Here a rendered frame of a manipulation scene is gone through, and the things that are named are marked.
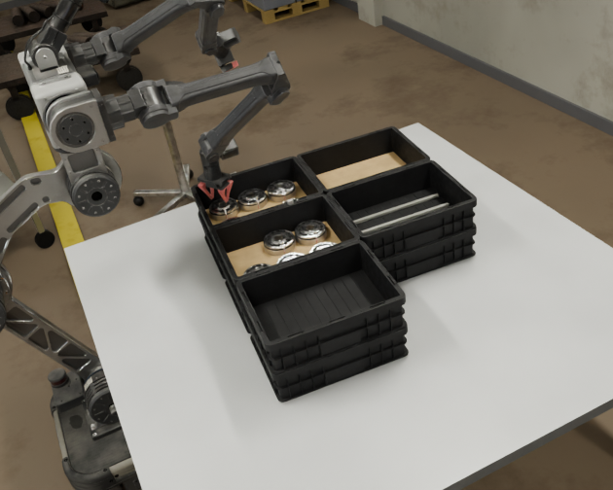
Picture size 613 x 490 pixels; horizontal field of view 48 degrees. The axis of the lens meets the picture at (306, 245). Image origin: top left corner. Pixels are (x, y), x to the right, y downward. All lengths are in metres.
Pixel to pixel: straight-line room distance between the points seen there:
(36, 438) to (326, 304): 1.56
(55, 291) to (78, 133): 2.12
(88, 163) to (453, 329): 1.19
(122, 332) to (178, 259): 0.38
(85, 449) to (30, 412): 0.64
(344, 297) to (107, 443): 1.08
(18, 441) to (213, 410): 1.35
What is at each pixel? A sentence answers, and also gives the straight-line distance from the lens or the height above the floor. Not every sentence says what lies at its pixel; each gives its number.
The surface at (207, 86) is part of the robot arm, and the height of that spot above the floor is 1.44.
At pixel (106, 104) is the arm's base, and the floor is 1.48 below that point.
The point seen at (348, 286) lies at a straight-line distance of 2.07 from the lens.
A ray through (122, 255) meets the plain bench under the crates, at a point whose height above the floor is 0.70.
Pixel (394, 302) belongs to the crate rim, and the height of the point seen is 0.92.
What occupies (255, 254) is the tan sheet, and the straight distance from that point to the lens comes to 2.25.
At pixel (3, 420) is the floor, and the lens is 3.30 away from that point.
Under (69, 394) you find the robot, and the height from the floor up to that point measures 0.28.
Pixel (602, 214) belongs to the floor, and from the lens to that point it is 3.85.
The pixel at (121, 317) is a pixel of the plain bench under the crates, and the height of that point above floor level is 0.70.
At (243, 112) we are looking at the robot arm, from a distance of 2.12.
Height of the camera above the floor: 2.15
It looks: 36 degrees down
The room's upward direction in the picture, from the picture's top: 9 degrees counter-clockwise
